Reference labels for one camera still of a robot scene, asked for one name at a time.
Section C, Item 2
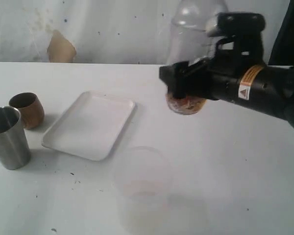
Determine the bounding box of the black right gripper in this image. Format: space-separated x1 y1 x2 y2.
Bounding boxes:
159 39 262 100

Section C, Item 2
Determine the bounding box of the clear plastic shaker cup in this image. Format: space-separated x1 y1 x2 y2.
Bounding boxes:
166 24 212 115

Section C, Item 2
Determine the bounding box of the clear shaker lid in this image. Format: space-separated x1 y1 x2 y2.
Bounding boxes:
171 0 228 31

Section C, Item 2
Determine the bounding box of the brown wooden cup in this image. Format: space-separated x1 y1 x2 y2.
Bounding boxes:
9 92 45 130

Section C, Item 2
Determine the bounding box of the stainless steel cup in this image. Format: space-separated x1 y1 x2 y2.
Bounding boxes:
0 106 31 170

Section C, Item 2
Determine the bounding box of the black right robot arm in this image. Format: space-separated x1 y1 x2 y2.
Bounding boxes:
159 37 294 128

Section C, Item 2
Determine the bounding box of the white rectangular tray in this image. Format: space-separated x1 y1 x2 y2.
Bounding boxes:
42 91 136 161

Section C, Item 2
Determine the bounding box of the translucent plastic container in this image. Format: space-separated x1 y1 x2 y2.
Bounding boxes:
112 146 172 235

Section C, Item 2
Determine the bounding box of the dark object at right edge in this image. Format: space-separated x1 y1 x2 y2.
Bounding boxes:
269 0 294 79

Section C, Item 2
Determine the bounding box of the white plastic backdrop sheet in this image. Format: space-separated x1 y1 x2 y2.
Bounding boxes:
0 0 289 65

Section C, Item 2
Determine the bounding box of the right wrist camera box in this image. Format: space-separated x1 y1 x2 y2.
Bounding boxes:
205 12 266 37

